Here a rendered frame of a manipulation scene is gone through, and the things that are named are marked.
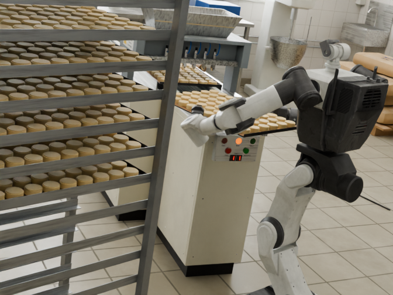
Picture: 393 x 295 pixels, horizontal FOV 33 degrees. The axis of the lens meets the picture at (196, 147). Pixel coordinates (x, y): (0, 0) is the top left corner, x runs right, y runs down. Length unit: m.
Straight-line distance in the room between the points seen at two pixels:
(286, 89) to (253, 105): 0.14
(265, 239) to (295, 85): 0.77
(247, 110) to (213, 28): 1.55
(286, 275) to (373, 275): 1.25
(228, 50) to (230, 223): 1.11
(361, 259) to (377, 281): 0.26
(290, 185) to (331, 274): 1.31
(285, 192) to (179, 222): 0.94
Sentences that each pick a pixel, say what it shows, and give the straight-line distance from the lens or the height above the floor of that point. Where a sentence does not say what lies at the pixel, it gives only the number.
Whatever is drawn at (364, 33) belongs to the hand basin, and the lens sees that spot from 8.24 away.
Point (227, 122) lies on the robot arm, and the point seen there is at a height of 1.12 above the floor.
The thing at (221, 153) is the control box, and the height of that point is 0.74.
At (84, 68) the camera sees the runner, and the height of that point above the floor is 1.41.
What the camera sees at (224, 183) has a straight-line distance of 3.46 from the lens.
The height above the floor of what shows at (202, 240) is 0.24.
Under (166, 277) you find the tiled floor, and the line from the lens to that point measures 3.64.
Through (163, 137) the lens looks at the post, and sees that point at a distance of 2.01.
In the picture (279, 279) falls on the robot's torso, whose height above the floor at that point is 0.39.
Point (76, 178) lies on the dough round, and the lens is 2.00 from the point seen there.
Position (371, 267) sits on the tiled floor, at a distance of 4.25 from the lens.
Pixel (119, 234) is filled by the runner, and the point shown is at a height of 0.87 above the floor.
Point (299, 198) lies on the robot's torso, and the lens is 2.88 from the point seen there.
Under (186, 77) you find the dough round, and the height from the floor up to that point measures 0.91.
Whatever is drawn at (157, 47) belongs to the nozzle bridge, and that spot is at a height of 1.09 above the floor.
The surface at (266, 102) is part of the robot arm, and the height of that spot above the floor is 1.22.
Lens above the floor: 1.83
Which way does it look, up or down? 19 degrees down
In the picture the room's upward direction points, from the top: 9 degrees clockwise
